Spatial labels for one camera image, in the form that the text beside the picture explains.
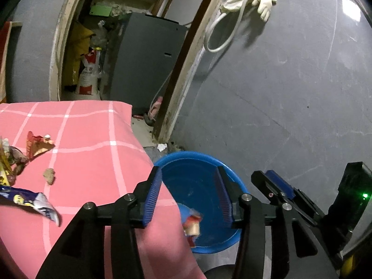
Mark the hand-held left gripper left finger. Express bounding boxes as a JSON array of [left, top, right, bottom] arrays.
[[35, 166, 163, 279]]

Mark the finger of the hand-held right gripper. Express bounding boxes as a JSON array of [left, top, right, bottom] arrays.
[[251, 170, 284, 210], [265, 169, 326, 227]]

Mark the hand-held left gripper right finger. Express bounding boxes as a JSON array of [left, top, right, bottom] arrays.
[[216, 166, 340, 279]]

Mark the blue plastic basin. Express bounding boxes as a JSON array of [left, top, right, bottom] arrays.
[[153, 150, 247, 254]]

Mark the red white snack wrapper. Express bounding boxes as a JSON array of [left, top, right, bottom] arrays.
[[182, 206, 203, 248]]

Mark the brown chestnut shell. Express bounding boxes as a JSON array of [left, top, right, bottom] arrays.
[[43, 168, 56, 186]]

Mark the red orange snack wrapper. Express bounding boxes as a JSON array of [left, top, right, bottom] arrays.
[[26, 131, 56, 159]]

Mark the blue silver snack wrapper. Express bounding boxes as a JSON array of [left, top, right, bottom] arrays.
[[0, 184, 61, 227]]

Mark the dark brown scrap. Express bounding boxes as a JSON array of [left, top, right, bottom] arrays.
[[9, 147, 30, 176]]

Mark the yellow snack wrapper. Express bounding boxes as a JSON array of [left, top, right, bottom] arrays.
[[0, 136, 16, 187]]

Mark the pink cloth scrap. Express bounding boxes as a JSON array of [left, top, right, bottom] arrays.
[[148, 96, 163, 120]]

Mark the pink checked blanket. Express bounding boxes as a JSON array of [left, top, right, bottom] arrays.
[[0, 100, 207, 279]]

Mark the white sack with red print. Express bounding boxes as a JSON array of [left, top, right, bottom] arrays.
[[75, 49, 102, 96]]

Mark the grey metal cabinet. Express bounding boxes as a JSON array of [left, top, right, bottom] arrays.
[[109, 12, 188, 115]]

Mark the yellow bag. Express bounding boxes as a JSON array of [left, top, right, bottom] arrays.
[[62, 20, 93, 86]]

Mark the clear plastic bag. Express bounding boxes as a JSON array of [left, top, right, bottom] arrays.
[[92, 20, 113, 53]]

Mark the white glove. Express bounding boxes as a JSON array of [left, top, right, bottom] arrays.
[[251, 0, 277, 21]]

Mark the green box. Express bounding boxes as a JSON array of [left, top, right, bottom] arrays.
[[90, 3, 112, 17]]

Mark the wooden door frame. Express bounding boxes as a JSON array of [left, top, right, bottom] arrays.
[[49, 0, 230, 144]]

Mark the white hose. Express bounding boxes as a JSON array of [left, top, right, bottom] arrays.
[[203, 0, 253, 53]]

